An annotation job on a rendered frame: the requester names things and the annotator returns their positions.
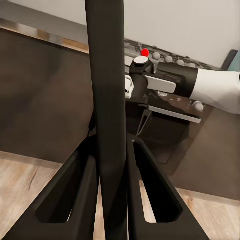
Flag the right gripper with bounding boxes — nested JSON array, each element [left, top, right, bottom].
[[89, 80, 153, 138]]

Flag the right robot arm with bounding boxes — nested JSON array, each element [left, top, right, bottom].
[[89, 55, 240, 138]]

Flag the poster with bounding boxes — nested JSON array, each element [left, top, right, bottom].
[[85, 0, 129, 240]]

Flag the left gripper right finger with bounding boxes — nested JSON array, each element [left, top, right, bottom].
[[126, 133, 210, 240]]

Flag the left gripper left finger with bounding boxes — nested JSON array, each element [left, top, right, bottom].
[[2, 134, 100, 240]]

